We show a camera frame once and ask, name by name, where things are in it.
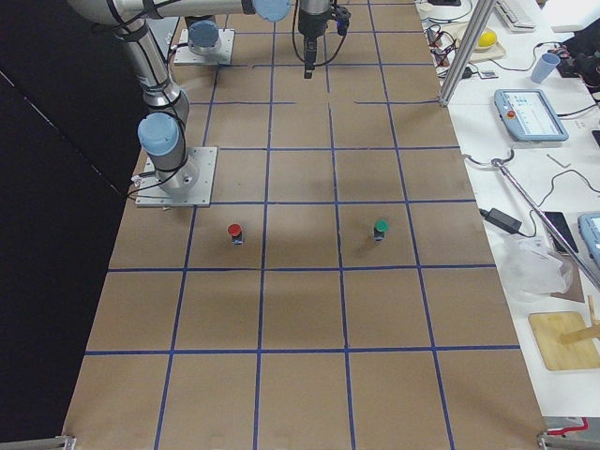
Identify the yellow lemon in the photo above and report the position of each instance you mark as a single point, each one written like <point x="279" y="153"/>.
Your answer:
<point x="486" y="41"/>

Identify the blue plastic cup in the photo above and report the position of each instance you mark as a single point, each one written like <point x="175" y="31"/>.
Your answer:
<point x="545" y="65"/>

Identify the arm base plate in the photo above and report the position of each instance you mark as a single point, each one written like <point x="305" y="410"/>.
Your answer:
<point x="192" y="185"/>
<point x="220" y="54"/>

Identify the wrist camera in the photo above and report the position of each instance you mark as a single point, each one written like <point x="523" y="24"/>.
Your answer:
<point x="342" y="17"/>

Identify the teach pendant tablet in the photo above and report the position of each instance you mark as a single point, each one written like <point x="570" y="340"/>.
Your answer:
<point x="528" y="116"/>

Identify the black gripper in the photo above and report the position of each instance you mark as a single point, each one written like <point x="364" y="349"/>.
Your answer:
<point x="311" y="21"/>

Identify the red push button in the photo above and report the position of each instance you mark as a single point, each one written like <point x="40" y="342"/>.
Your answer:
<point x="235" y="231"/>

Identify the black power adapter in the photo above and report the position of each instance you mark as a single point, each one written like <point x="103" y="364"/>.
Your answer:
<point x="501" y="220"/>

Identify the green push button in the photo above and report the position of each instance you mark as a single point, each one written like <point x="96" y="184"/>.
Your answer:
<point x="380" y="229"/>

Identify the aluminium frame post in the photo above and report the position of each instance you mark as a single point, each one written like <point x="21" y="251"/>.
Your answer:
<point x="474" y="29"/>

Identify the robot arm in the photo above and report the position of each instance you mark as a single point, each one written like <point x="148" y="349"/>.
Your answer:
<point x="203" y="31"/>
<point x="162" y="131"/>

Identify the wooden cutting board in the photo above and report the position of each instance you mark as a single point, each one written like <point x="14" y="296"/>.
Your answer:
<point x="565" y="341"/>

